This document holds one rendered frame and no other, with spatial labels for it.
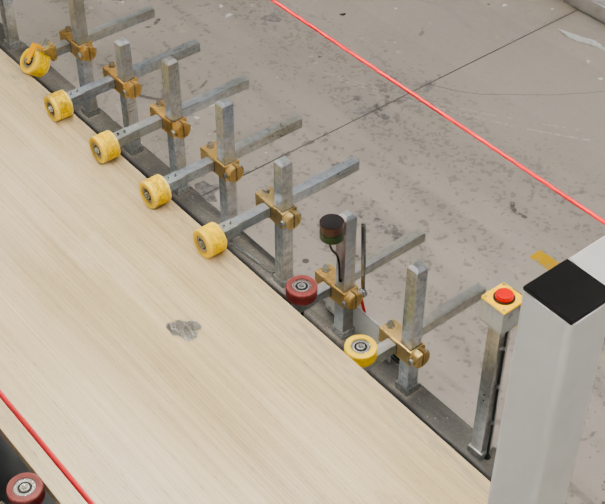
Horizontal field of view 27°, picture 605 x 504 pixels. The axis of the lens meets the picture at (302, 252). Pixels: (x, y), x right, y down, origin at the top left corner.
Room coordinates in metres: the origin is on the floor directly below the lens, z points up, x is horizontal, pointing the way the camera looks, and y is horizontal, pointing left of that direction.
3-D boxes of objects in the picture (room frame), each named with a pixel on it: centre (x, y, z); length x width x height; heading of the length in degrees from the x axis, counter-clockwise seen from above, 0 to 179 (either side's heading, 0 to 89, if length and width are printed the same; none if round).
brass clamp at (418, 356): (2.12, -0.25, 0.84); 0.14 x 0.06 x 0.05; 39
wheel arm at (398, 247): (2.38, -0.15, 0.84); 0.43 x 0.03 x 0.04; 129
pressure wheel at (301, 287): (2.26, 0.00, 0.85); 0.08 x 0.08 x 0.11
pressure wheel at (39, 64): (3.21, 0.82, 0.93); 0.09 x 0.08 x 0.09; 129
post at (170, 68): (2.88, 0.36, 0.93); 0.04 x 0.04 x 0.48; 39
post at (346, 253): (2.30, -0.11, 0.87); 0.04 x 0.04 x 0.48; 39
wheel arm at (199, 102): (2.93, 0.36, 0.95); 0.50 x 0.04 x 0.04; 129
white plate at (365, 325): (2.29, -0.15, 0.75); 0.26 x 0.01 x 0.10; 39
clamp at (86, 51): (3.28, 0.69, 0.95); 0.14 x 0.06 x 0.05; 39
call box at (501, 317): (1.90, -0.43, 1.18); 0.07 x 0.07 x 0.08; 39
